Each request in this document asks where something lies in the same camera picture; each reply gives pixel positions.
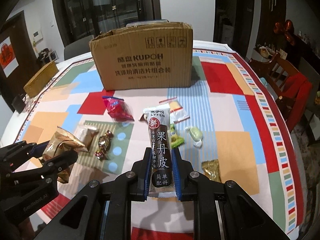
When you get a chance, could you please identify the black haw roll snack bar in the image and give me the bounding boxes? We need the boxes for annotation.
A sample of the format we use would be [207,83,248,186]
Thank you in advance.
[143,103,175,198]

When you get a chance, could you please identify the brown gold snack bag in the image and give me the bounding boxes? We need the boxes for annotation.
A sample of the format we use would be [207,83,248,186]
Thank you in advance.
[42,126,89,184]

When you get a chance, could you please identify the green yellow snack packet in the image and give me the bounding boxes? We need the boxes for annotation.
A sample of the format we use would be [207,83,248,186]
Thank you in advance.
[170,124,184,148]

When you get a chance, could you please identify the gold foil candy packet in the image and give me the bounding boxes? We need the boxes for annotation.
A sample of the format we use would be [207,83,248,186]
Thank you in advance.
[201,159,221,183]

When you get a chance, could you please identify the pale green candy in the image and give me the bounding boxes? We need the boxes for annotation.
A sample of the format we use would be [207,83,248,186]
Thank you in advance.
[185,126,203,148]

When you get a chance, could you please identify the white brown snack packet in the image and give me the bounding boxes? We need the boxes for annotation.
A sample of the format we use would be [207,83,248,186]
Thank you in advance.
[73,125,99,148]

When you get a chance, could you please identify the dark red foil candy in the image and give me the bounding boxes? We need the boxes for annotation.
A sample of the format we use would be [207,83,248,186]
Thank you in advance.
[94,130,113,160]

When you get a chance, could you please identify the clear yellow cracker packet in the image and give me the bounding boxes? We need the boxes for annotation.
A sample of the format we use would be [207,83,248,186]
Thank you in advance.
[159,97,190,124]

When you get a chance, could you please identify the black mug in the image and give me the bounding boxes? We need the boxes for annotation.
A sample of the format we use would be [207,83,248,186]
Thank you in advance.
[11,94,26,114]

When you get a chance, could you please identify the colourful patterned tablecloth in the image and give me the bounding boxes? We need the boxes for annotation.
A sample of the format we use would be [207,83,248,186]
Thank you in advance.
[1,41,305,239]

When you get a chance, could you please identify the red blue snack bag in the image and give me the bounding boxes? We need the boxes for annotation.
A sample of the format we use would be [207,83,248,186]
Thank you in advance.
[102,96,134,121]

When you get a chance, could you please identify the red white door poster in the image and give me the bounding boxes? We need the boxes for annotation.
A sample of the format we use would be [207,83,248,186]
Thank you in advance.
[0,37,18,77]

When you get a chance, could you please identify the white shoe rack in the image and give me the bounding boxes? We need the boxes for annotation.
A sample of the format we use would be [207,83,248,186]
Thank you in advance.
[37,48,58,66]

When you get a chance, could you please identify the brown cardboard box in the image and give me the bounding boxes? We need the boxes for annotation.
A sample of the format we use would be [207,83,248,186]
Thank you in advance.
[89,22,193,90]

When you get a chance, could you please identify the grey chair left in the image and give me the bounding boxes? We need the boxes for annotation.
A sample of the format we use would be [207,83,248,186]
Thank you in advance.
[64,35,94,60]

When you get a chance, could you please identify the grey chair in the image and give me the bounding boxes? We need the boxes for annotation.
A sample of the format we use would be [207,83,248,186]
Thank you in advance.
[64,35,94,60]
[126,19,169,27]

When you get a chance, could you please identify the red wooden chair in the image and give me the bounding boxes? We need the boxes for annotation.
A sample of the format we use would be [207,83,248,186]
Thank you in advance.
[249,53,312,132]

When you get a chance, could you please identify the white low side table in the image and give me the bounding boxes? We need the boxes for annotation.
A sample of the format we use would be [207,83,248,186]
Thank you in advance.
[251,46,287,62]

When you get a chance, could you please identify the grey chair centre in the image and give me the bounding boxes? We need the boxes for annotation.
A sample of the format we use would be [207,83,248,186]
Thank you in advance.
[126,19,169,27]

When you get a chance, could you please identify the black framed glass door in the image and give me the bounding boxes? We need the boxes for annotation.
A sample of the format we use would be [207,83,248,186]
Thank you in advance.
[52,0,161,46]

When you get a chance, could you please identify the red heart balloons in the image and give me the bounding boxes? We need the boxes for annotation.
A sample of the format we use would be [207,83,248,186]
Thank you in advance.
[273,20,295,46]

